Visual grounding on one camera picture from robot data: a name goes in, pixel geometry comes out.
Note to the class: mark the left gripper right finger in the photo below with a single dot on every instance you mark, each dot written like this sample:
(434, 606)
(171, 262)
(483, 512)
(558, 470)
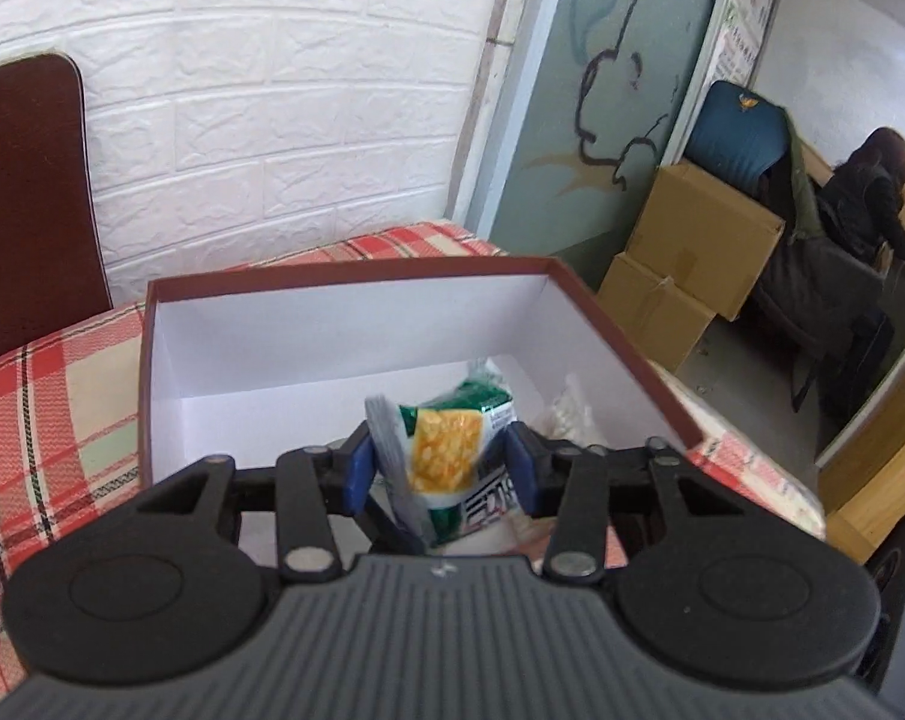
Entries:
(595, 494)

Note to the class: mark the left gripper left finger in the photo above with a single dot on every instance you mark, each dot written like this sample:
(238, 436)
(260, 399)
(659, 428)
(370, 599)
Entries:
(286, 506)

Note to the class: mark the green yellow snack packet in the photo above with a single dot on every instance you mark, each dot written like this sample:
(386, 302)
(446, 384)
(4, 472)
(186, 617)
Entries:
(439, 460)

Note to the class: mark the white plastic bag in box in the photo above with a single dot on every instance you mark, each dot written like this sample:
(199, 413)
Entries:
(569, 417)

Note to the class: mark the brown cardboard shoe box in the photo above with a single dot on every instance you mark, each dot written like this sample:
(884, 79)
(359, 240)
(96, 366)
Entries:
(246, 365)

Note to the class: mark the lower cardboard carton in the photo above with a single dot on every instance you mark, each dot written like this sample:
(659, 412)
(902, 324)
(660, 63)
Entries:
(654, 313)

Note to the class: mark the cardboard carton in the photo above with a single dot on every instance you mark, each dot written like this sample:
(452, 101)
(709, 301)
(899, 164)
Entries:
(709, 238)
(654, 313)

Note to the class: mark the upper cardboard carton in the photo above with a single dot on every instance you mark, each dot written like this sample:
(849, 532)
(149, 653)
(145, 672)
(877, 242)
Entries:
(709, 238)

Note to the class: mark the wooden desk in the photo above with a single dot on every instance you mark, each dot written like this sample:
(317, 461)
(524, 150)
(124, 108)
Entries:
(862, 473)

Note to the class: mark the blue office chair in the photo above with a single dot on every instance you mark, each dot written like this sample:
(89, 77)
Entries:
(737, 137)

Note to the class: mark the seated person in black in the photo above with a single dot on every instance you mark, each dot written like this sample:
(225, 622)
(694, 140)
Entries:
(860, 206)

